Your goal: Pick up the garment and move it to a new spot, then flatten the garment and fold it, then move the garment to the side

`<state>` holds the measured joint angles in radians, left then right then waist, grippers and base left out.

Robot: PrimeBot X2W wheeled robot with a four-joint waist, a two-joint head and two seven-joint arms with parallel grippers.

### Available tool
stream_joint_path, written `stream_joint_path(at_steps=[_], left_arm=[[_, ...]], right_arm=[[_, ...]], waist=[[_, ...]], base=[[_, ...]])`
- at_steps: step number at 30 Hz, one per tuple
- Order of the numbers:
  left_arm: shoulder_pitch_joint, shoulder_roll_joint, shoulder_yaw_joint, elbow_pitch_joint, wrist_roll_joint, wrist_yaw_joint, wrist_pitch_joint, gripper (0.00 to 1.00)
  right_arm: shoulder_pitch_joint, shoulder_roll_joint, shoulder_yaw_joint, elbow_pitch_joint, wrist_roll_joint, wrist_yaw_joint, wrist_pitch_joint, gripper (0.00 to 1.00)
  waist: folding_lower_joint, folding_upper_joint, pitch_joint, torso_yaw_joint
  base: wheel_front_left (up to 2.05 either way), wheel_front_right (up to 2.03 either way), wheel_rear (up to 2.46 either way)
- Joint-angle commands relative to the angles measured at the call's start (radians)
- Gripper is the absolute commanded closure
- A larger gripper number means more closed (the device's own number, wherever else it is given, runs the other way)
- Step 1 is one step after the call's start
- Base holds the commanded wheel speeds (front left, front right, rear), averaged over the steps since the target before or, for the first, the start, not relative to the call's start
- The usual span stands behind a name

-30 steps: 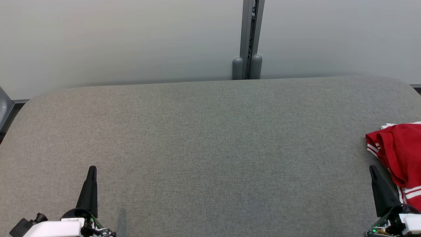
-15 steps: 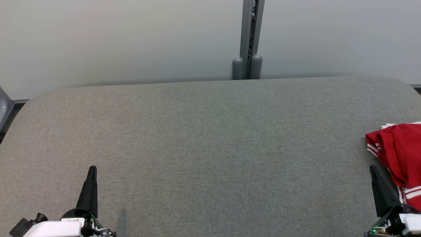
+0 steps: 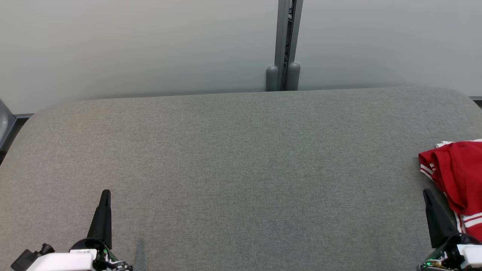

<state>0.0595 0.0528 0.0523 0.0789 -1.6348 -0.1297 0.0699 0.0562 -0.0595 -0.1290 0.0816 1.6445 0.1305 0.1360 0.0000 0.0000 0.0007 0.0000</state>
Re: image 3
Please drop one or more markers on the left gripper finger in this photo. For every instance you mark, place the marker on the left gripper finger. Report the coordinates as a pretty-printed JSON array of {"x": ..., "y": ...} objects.
[{"x": 103, "y": 222}]

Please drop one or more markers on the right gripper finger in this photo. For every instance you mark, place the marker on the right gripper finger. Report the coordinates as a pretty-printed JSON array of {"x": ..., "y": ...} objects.
[{"x": 437, "y": 222}]

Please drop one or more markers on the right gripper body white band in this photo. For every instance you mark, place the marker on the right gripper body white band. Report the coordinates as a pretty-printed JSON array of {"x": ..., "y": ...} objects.
[{"x": 470, "y": 256}]

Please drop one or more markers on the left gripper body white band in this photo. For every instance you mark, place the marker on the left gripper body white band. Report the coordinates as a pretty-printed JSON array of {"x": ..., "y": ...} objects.
[{"x": 60, "y": 261}]

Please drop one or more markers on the red basketball jersey number 23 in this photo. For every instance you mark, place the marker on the red basketball jersey number 23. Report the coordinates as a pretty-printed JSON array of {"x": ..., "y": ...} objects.
[{"x": 459, "y": 169}]

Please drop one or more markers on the grey metal stand leg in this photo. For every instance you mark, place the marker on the grey metal stand leg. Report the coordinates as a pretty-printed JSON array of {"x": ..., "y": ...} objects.
[{"x": 4, "y": 124}]

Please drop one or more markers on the grey cylindrical post foot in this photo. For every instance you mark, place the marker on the grey cylindrical post foot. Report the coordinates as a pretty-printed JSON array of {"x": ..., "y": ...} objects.
[
  {"x": 272, "y": 79},
  {"x": 293, "y": 77}
]

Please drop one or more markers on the grey metal partition post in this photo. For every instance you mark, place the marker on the grey metal partition post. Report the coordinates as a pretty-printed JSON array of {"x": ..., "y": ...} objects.
[{"x": 281, "y": 30}]

